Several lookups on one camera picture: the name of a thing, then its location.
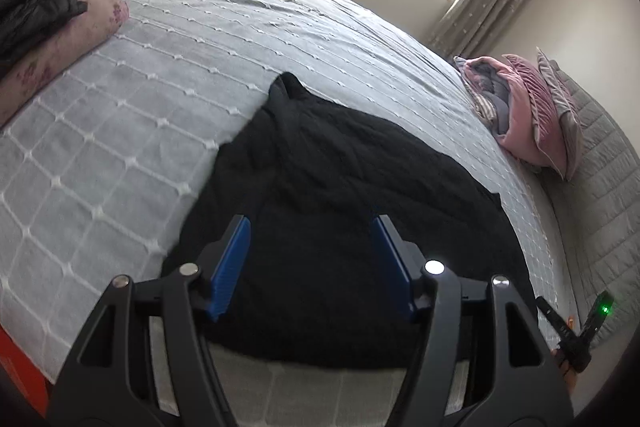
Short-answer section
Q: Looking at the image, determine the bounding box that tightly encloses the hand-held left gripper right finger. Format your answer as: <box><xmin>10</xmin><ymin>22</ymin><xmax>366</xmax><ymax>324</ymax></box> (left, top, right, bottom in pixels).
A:
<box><xmin>371</xmin><ymin>214</ymin><xmax>576</xmax><ymax>427</ymax></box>

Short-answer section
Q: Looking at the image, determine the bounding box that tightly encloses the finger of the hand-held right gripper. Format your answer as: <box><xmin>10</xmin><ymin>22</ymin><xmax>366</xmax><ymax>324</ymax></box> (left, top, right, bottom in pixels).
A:
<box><xmin>536</xmin><ymin>297</ymin><xmax>576</xmax><ymax>348</ymax></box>

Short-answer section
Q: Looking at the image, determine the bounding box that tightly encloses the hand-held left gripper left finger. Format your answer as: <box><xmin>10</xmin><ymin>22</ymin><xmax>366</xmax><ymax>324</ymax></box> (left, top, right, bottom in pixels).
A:
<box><xmin>50</xmin><ymin>214</ymin><xmax>253</xmax><ymax>427</ymax></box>

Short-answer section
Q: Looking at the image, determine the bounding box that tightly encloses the black quilted coat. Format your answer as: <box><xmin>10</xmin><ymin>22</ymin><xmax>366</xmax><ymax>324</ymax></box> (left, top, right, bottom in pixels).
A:
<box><xmin>162</xmin><ymin>72</ymin><xmax>538</xmax><ymax>370</ymax></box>

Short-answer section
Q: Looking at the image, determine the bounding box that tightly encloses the person's right hand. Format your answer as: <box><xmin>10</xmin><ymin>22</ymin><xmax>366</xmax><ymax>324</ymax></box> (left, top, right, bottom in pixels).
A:
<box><xmin>552</xmin><ymin>349</ymin><xmax>576</xmax><ymax>378</ymax></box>

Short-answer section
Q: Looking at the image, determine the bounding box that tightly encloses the grey plush bed sheet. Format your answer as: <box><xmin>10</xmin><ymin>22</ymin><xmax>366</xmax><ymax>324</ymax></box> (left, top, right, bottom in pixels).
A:
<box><xmin>525</xmin><ymin>167</ymin><xmax>601</xmax><ymax>338</ymax></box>

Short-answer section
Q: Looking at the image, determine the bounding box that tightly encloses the grey padded headboard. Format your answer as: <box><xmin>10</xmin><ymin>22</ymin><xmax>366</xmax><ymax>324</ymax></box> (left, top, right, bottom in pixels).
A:
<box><xmin>537</xmin><ymin>62</ymin><xmax>640</xmax><ymax>413</ymax></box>

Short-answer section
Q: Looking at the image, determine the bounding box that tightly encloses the folded pink and blue quilt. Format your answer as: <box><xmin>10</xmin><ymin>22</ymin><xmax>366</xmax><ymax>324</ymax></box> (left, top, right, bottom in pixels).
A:
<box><xmin>454</xmin><ymin>56</ymin><xmax>543</xmax><ymax>168</ymax></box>

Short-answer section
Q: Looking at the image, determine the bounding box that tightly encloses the grey and pink pillow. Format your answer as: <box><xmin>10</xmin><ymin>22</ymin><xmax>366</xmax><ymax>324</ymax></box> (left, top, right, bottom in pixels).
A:
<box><xmin>536</xmin><ymin>48</ymin><xmax>583</xmax><ymax>182</ymax></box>

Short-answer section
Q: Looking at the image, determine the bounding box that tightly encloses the pink velvet pillow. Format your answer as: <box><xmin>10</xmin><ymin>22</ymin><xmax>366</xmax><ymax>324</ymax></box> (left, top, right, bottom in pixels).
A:
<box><xmin>502</xmin><ymin>53</ymin><xmax>568</xmax><ymax>180</ymax></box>

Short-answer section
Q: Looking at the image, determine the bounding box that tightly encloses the grey checked bedspread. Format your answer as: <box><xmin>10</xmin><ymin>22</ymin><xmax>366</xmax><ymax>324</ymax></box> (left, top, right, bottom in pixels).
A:
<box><xmin>0</xmin><ymin>0</ymin><xmax>581</xmax><ymax>427</ymax></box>

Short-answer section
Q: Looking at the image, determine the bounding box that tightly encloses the red box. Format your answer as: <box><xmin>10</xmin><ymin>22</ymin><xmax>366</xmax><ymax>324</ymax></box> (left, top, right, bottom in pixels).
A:
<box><xmin>0</xmin><ymin>327</ymin><xmax>51</xmax><ymax>403</ymax></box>

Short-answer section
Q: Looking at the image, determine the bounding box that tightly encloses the floral pink bolster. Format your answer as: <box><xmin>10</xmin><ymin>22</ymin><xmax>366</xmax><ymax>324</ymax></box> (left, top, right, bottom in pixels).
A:
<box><xmin>0</xmin><ymin>0</ymin><xmax>131</xmax><ymax>128</ymax></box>

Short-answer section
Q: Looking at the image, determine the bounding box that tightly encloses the black puffer jacket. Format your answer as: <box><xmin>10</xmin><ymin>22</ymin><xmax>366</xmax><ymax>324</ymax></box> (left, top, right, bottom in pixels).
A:
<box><xmin>0</xmin><ymin>0</ymin><xmax>88</xmax><ymax>72</ymax></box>

